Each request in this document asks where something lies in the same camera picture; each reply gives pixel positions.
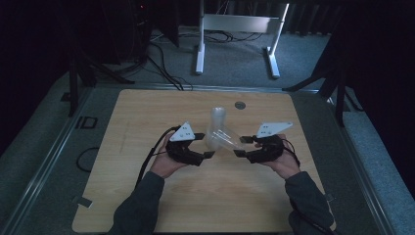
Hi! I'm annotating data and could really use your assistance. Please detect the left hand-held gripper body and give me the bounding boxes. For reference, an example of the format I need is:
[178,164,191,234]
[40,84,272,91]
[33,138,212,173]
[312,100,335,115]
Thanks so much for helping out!
[164,121,207,166]

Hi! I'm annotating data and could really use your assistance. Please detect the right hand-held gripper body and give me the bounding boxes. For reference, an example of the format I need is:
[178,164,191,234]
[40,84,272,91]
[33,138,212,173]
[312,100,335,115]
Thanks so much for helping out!
[246,121,294,165]

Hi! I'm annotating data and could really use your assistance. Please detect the single clear plastic cup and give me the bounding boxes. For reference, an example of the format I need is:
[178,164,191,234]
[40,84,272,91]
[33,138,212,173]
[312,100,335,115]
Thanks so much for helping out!
[205,126,245,153]

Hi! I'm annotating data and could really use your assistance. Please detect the stack of clear plastic cups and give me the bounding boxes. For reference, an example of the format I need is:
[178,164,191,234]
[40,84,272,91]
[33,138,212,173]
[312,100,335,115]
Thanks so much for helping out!
[209,106,228,132]

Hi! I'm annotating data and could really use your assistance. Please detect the person's right hand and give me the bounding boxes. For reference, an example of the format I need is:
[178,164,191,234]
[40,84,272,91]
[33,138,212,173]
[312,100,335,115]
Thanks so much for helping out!
[256,133,301,180]

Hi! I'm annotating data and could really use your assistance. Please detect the person's left hand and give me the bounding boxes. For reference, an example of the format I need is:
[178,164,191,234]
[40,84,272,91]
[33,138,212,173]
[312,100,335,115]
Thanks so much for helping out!
[149,131,189,179]

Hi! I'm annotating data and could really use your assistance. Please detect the black tripod stand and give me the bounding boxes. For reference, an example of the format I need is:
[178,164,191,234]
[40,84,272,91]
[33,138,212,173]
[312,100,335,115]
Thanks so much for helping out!
[281,48,347,128]
[66,45,135,118]

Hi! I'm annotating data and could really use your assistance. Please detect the white metal stand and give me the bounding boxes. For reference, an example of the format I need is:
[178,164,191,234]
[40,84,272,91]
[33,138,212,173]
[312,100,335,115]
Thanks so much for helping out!
[194,0,291,80]

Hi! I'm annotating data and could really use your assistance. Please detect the black computer tower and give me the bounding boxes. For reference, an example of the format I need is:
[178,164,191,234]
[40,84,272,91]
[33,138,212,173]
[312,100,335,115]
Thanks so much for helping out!
[97,0,153,65]

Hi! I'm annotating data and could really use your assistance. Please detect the dark curtain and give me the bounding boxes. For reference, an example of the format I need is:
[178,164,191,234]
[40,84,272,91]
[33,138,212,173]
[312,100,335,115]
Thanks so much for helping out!
[286,0,346,36]

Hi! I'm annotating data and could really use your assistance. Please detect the left hand-held gripper cable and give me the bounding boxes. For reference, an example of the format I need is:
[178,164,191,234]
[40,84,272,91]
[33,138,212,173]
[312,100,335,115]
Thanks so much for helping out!
[134,125,181,191]

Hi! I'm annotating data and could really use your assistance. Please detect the black floor cables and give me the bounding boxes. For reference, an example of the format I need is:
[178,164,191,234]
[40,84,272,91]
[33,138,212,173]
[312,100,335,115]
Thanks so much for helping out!
[146,28,262,92]

